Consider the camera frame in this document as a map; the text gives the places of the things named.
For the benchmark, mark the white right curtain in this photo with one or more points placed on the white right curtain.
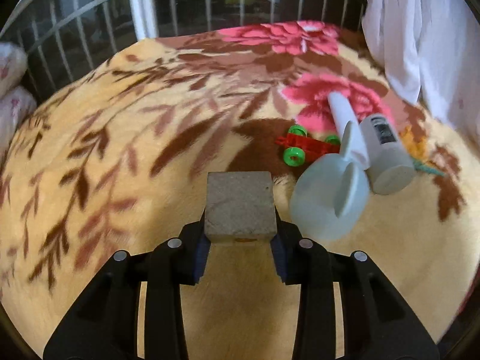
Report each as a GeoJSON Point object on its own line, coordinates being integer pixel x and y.
{"type": "Point", "coordinates": [429, 50]}

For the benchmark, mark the grey cylindrical canister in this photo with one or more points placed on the grey cylindrical canister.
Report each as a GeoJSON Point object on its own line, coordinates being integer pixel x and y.
{"type": "Point", "coordinates": [391, 167]}

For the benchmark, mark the floral plush bed blanket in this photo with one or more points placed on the floral plush bed blanket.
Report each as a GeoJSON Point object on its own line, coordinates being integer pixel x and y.
{"type": "Point", "coordinates": [120, 158]}

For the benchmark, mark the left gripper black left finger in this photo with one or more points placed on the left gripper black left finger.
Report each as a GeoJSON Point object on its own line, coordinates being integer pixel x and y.
{"type": "Point", "coordinates": [102, 321]}

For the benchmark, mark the light blue mouse-ear container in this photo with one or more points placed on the light blue mouse-ear container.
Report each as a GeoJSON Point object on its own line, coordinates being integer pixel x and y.
{"type": "Point", "coordinates": [331, 195]}

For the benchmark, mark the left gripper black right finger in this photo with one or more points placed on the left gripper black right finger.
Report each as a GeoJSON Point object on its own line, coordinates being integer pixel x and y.
{"type": "Point", "coordinates": [378, 323]}

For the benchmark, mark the folded pink floral quilt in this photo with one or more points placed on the folded pink floral quilt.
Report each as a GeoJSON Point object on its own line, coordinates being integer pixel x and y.
{"type": "Point", "coordinates": [16, 102]}

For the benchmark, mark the window with white frame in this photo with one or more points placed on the window with white frame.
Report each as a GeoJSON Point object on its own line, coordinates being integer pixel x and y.
{"type": "Point", "coordinates": [65, 39]}

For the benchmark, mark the red green toy car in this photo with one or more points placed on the red green toy car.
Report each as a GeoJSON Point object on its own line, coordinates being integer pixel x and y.
{"type": "Point", "coordinates": [299, 148]}

